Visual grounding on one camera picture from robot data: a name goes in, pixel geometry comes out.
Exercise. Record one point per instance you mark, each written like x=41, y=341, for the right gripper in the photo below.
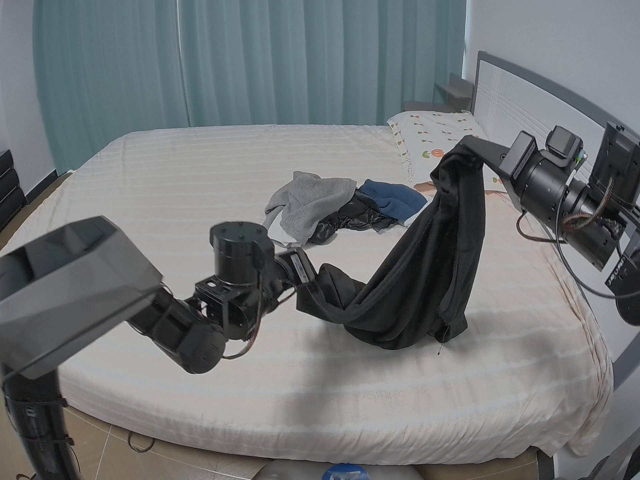
x=542, y=188

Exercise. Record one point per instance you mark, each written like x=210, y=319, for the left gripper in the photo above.
x=295, y=273

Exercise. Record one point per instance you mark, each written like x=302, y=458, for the black T-shirt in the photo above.
x=425, y=268

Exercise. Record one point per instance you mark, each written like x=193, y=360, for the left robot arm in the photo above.
x=75, y=278

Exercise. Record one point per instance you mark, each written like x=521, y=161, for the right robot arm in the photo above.
x=615, y=163

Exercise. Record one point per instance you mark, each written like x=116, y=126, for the bed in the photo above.
x=225, y=168

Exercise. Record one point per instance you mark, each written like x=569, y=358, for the white garment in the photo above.
x=414, y=216
x=277, y=233

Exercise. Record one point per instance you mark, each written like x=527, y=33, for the white printed pillow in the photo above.
x=440, y=128

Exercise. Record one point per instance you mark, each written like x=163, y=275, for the grey garment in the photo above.
x=310, y=203

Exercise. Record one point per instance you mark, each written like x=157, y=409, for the grey bedside table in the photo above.
x=452, y=90

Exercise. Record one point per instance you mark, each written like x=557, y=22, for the black shiny garment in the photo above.
x=350, y=218

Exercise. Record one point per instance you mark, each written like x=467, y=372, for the dark blue garment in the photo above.
x=395, y=198

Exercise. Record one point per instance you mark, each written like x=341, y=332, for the blue-green curtain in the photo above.
x=110, y=68
x=325, y=43

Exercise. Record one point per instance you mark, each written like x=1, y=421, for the black chest of drawers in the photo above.
x=10, y=188

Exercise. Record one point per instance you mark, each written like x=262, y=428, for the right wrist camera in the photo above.
x=562, y=143

